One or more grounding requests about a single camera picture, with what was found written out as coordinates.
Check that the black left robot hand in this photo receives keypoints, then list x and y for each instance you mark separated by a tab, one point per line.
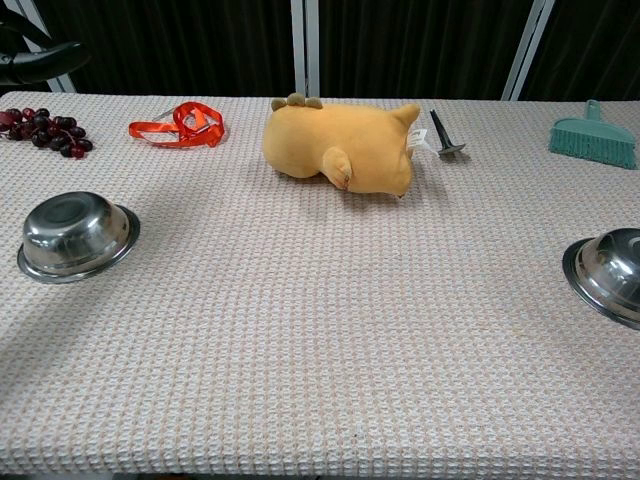
45	60

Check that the stainless steel bowl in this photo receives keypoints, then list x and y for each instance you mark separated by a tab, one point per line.
75	235
615	275

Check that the dark red grape bunch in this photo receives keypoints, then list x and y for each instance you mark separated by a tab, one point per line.
42	131

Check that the black pleated curtain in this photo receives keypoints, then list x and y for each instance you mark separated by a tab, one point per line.
175	45

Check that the yellow plush animal toy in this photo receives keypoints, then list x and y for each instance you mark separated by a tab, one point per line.
350	135

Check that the beige waffle-weave tablecloth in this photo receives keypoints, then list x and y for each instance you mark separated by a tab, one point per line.
300	325

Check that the small dark metal tool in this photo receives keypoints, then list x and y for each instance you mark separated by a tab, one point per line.
440	131

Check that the teal hand brush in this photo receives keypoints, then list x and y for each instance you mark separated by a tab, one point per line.
595	140

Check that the white frame post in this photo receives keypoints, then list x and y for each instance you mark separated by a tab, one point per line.
527	50
305	50
62	85

